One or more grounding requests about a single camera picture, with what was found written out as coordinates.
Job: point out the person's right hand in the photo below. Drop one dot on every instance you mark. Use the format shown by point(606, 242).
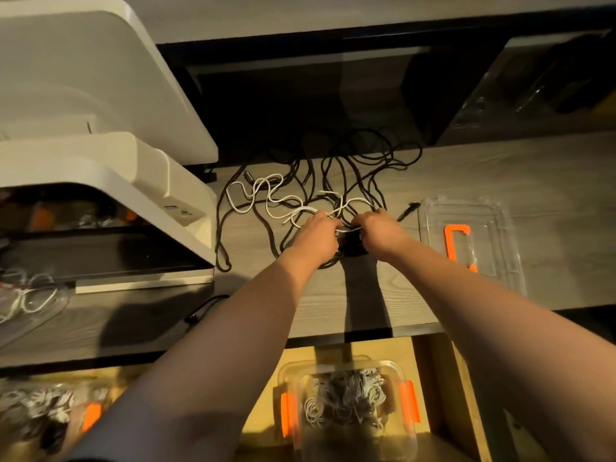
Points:
point(383, 235)

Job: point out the person's left hand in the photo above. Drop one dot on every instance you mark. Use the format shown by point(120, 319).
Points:
point(316, 240)

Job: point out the clear container drawer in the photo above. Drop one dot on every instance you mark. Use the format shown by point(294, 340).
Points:
point(29, 428)
point(294, 380)

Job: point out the person's right forearm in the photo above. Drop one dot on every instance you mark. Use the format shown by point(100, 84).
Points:
point(510, 351)

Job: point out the person's left forearm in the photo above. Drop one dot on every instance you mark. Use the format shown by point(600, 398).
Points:
point(212, 370)

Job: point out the grey wooden bar counter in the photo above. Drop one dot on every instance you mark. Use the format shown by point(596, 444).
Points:
point(366, 14)

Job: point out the white customer display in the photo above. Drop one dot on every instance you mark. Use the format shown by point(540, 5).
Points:
point(96, 81)

